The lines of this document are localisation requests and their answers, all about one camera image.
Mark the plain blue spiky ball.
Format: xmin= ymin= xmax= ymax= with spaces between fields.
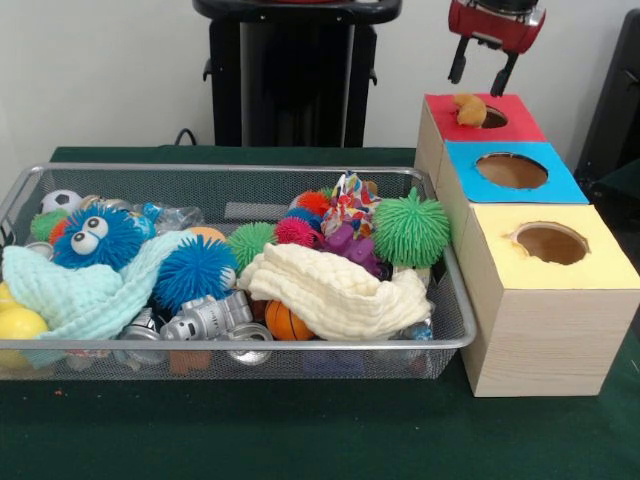
xmin=152 ymin=234 xmax=239 ymax=316

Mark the large green spiky ball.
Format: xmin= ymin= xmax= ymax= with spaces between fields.
xmin=372 ymin=187 xmax=453 ymax=269

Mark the blue spiky ball with eyes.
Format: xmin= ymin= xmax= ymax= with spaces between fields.
xmin=52 ymin=204 xmax=146 ymax=271

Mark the small soccer ball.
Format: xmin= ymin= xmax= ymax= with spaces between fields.
xmin=39 ymin=188 xmax=84 ymax=216

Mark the dark green table cloth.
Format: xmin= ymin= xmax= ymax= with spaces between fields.
xmin=0 ymin=144 xmax=640 ymax=480

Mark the small orange basketball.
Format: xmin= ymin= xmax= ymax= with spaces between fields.
xmin=264 ymin=298 xmax=316 ymax=342

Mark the cream waffle cloth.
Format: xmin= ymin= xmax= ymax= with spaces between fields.
xmin=237 ymin=243 xmax=432 ymax=341

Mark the shallow silver mesh bin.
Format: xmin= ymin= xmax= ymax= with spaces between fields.
xmin=0 ymin=162 xmax=479 ymax=382

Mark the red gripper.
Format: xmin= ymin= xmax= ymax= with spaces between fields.
xmin=446 ymin=0 xmax=547 ymax=98

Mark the yellow ball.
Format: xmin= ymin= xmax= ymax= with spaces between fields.
xmin=0 ymin=305 xmax=50 ymax=341

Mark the wooden box with three holes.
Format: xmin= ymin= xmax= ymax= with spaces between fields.
xmin=414 ymin=92 xmax=640 ymax=399

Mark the small green spiky ball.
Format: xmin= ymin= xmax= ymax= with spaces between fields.
xmin=227 ymin=222 xmax=279 ymax=274

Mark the black chair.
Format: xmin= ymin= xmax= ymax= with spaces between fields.
xmin=574 ymin=8 xmax=640 ymax=201

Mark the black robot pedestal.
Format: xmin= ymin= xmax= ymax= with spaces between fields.
xmin=192 ymin=0 xmax=404 ymax=148

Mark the mint waffle cloth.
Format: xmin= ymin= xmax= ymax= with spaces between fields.
xmin=1 ymin=229 xmax=194 ymax=341

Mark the silver robot toy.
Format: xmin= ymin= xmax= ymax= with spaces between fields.
xmin=159 ymin=289 xmax=254 ymax=341

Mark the orange plush animal toy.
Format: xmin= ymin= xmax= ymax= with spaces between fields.
xmin=452 ymin=92 xmax=489 ymax=129

